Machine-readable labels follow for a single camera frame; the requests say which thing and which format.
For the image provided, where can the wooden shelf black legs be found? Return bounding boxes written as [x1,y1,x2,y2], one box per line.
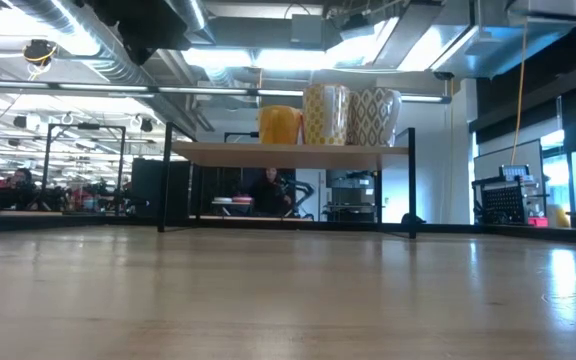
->
[156,121,418,240]

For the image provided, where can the black yellow cable reel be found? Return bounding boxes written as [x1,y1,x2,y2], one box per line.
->
[21,38,59,69]

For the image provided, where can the yellow patterned mug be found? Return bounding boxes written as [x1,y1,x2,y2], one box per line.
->
[301,83,352,147]

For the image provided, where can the long ceiling light bar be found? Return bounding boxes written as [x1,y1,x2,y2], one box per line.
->
[0,78,453,105]

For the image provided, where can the rectangular metal duct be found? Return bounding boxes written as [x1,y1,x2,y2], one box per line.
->
[371,0,576,80]

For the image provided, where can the yellow container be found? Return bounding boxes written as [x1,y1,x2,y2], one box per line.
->
[547,203,573,229]

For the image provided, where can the silver spiral ventilation duct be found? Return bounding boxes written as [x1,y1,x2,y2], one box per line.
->
[10,0,209,139]

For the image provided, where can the orange mug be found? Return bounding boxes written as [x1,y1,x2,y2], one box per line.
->
[258,104,303,146]

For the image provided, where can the black aluminium table frame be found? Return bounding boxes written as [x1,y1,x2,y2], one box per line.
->
[0,212,576,247]

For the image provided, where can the patterned mug pink rim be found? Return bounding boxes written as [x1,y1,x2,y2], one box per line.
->
[346,87,403,148]

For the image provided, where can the person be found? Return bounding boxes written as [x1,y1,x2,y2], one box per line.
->
[248,167,295,218]
[0,167,37,210]

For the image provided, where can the black cabinet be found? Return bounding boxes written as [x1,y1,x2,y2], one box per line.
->
[130,157,193,221]

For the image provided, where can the black metal rack frame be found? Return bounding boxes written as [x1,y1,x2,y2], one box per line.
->
[41,122,128,217]

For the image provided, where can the grey shelf unit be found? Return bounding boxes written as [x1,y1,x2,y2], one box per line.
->
[325,169,385,224]

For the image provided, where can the small background table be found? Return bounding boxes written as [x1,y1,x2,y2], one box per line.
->
[210,200,255,217]

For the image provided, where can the grey junction box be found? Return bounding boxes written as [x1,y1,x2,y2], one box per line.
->
[290,13,325,47]

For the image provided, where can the yellow hanging cable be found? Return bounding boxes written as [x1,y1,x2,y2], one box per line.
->
[510,17,530,154]

